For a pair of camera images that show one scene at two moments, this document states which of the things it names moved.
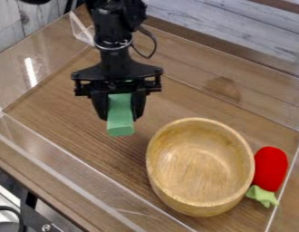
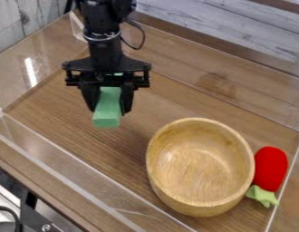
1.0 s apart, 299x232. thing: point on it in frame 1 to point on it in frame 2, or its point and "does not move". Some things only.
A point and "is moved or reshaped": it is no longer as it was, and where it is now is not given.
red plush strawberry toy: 270,173 does not move
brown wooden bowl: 200,165 does not move
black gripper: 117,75 to 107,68
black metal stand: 32,221 does not move
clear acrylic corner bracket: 83,33 does not move
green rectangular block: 120,125 is moved or reshaped
